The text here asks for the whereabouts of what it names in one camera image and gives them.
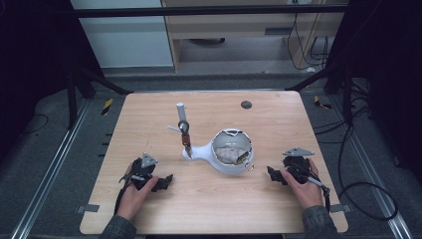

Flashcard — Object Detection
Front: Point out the white stand with bowl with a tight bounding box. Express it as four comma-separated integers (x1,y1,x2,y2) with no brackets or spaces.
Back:
167,102,256,176

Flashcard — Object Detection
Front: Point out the wooden desk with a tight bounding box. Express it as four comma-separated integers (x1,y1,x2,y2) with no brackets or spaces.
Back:
160,0,349,73

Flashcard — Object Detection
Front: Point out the white cabinet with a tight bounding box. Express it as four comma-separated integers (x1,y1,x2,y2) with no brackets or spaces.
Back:
70,0,174,69

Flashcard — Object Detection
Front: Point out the looped black floor cable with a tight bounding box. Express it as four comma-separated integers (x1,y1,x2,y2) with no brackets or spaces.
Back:
337,123,398,222

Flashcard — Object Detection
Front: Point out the thin black floor cable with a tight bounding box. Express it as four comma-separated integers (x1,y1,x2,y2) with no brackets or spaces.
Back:
23,114,50,135

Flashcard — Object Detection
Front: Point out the black horizontal frame bar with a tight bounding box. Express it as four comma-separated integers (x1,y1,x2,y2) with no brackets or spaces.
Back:
74,3,349,19

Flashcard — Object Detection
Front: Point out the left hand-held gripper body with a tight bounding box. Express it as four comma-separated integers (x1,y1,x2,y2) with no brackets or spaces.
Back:
118,152,159,192

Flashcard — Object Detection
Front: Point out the hanging black cable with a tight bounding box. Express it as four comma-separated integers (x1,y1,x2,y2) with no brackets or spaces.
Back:
287,13,315,72

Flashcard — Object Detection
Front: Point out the dark curtain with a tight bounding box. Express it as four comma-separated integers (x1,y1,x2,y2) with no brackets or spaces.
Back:
326,0,422,180
0,0,101,160

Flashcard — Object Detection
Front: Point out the grey table bracket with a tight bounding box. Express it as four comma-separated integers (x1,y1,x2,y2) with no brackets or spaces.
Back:
329,203,352,214
77,203,101,214

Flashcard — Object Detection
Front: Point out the person's right hand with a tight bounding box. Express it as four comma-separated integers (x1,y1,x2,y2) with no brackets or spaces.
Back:
280,158,325,211

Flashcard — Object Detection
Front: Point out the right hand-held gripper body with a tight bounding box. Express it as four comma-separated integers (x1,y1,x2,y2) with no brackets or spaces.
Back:
282,146,316,185

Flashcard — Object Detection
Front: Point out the black metal stand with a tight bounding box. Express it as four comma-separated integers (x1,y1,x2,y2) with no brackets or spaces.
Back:
66,66,133,130
285,63,354,127

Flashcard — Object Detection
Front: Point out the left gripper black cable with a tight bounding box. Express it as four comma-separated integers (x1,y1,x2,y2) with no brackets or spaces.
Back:
113,172,135,215

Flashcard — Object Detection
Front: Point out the yellow black striped tape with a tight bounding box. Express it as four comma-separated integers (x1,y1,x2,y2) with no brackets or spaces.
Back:
101,98,114,117
313,95,332,111

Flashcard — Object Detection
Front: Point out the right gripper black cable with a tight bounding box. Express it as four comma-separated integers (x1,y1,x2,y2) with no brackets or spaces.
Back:
300,165,332,213

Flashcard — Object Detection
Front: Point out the person's left hand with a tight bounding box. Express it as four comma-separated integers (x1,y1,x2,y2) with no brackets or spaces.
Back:
115,163,161,223

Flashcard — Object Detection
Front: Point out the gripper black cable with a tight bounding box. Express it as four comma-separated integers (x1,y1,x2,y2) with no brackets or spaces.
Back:
113,172,135,215
300,165,332,213

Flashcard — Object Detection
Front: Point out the metal floor rail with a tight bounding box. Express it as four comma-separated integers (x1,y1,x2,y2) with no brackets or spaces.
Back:
9,99,93,239
331,96,414,239

